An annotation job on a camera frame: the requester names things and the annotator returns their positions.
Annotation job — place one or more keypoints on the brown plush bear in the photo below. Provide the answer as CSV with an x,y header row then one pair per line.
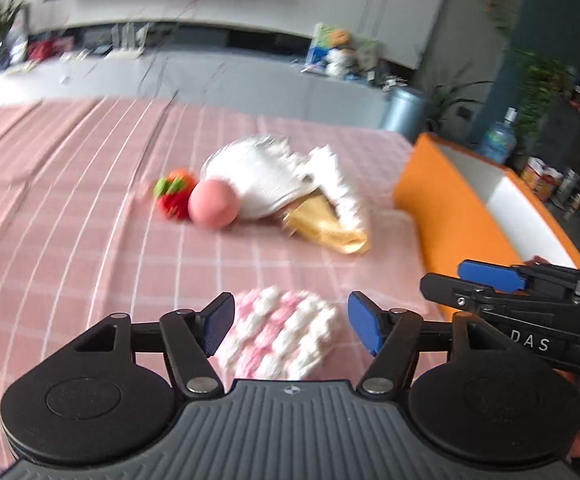
x,y
341,50

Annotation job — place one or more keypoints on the red plush strawberry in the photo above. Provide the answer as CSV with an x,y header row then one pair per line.
x,y
174,195

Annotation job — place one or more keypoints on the printed cartons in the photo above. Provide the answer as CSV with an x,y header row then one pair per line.
x,y
540,177

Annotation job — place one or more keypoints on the white fluffy fringed cloth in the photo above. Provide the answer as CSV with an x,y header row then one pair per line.
x,y
337,180

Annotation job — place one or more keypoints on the bushy green climbing plant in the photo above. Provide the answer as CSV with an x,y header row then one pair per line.
x,y
542,95

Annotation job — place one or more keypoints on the blue grey trash can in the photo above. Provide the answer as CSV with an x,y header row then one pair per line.
x,y
402,112

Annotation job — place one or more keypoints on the blue green picture book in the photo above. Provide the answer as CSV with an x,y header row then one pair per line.
x,y
320,45

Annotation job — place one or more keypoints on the white router with antennas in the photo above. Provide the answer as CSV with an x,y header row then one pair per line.
x,y
128,40

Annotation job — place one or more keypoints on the pink white crocheted pad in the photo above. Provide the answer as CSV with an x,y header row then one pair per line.
x,y
282,332

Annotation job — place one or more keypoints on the pink checked tablecloth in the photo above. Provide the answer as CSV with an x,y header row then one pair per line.
x,y
69,220

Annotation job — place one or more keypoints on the red box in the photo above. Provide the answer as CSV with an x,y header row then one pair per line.
x,y
49,50

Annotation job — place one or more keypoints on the blue water jug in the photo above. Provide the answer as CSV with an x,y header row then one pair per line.
x,y
499,140

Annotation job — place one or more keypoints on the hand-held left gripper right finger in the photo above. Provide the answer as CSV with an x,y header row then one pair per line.
x,y
364,322

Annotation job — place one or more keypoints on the long leaved floor plant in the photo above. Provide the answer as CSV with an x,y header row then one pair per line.
x,y
452,100

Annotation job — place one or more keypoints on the orange storage box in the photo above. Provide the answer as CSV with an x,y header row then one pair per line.
x,y
450,205

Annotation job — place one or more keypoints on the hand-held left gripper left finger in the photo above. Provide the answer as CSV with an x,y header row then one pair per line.
x,y
218,324

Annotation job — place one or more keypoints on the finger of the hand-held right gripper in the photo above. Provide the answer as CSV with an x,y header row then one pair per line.
x,y
490,276
465,296

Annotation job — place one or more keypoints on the pink soft ball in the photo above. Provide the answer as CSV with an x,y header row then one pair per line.
x,y
213,204

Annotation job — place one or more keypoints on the white marble media cabinet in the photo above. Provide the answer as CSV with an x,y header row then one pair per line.
x,y
229,77

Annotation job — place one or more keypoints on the white terry towel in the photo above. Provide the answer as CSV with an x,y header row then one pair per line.
x,y
260,180

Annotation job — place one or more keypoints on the golden yellow cloth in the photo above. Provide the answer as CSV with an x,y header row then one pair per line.
x,y
327,225

